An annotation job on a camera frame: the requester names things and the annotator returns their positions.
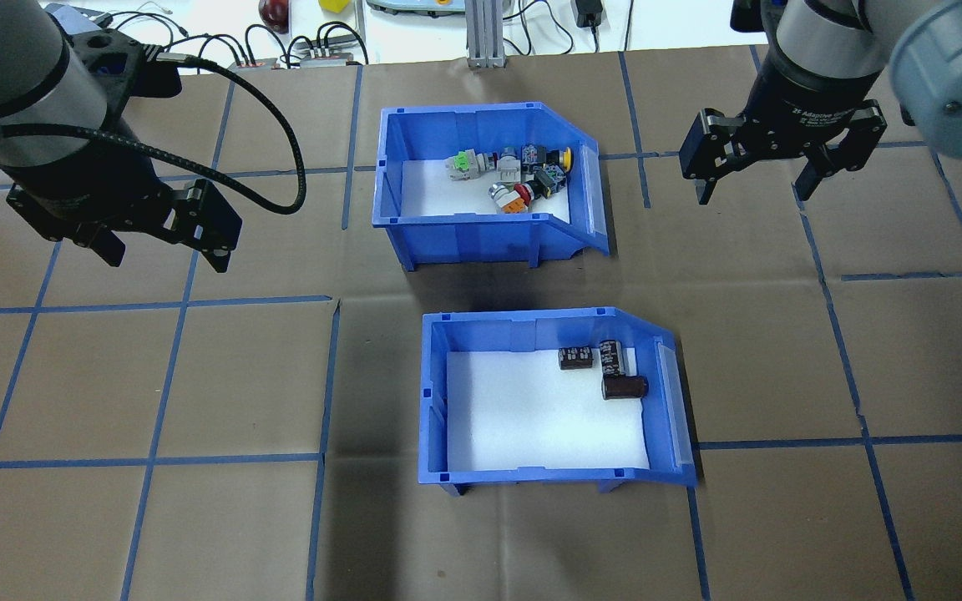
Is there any yellow push button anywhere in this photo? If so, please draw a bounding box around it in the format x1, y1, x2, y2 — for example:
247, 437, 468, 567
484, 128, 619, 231
521, 144, 575, 173

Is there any grey box device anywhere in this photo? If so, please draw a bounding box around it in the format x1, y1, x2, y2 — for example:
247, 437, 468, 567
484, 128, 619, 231
45, 3, 114, 31

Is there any silver button orange block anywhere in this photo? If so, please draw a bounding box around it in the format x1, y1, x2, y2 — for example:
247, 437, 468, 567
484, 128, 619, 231
488, 181, 531, 217

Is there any blue bin holding push buttons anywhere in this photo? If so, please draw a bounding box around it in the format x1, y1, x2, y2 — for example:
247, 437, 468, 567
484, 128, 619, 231
371, 102, 612, 273

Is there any grey teal device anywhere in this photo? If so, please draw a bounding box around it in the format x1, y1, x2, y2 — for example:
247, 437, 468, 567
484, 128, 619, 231
364, 0, 467, 18

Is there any red mushroom button silver block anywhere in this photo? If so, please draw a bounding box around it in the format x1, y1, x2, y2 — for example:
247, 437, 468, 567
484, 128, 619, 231
522, 163, 568, 202

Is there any tall black capacitor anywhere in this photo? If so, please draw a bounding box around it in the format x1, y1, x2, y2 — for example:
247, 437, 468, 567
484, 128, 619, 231
597, 337, 626, 379

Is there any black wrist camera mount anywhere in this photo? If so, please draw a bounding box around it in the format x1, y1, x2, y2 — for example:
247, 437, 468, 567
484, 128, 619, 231
729, 0, 787, 35
63, 25, 186, 98

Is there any green white contact block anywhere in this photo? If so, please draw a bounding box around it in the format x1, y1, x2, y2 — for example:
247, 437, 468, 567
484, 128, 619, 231
445, 148, 483, 181

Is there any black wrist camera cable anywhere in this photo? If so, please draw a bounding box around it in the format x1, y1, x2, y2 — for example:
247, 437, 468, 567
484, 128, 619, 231
0, 52, 309, 217

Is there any dark brown capacitor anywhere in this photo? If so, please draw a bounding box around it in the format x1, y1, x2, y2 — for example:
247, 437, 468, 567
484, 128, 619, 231
600, 375, 650, 402

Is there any black hub cable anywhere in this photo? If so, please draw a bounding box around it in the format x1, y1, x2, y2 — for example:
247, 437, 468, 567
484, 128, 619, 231
311, 21, 369, 61

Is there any blue bin holding capacitors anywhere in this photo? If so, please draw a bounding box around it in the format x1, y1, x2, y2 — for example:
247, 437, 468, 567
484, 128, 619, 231
417, 307, 699, 496

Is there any aluminium profile post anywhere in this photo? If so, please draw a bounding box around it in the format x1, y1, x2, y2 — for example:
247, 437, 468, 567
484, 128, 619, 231
466, 0, 505, 69

